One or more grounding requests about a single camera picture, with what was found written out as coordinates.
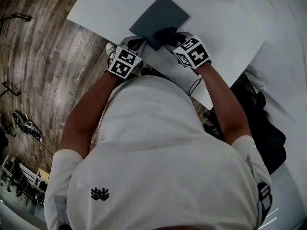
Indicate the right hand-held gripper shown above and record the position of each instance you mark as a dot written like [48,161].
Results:
[196,54]

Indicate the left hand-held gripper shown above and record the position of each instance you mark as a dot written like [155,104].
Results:
[124,61]

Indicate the dark grey notebook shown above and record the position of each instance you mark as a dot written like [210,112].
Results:
[158,15]

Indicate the person's left forearm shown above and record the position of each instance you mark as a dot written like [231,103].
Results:
[91,109]

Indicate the person's right forearm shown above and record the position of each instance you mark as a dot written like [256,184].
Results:
[225,104]

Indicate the person's white shoe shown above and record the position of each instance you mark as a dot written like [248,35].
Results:
[110,49]

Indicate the person's black trousers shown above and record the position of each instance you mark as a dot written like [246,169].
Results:
[153,72]

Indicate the white table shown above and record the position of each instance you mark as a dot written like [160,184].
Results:
[115,8]

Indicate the person's white t-shirt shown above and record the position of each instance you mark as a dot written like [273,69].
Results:
[156,152]

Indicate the black stand leg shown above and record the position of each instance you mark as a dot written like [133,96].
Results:
[16,16]
[10,88]

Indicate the black mesh office chair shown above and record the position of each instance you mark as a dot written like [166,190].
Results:
[263,133]

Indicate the white framed yellow box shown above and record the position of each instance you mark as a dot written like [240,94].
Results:
[43,176]

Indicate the cluttered equipment shelf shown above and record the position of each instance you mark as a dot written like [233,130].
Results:
[19,183]

